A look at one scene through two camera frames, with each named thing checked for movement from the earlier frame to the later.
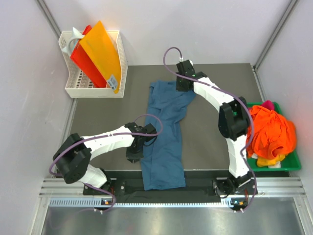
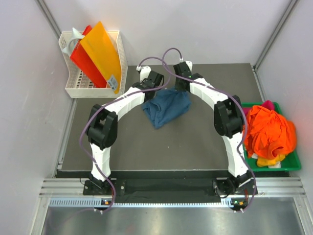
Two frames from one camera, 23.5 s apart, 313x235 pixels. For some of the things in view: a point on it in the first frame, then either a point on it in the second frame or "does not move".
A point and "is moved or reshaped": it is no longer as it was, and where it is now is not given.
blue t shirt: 163,166 is moved or reshaped
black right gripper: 178,87 does not move
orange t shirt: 274,136 does not move
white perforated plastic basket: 78,85 does not move
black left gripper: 136,157 -> 142,82
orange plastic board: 105,53 does not move
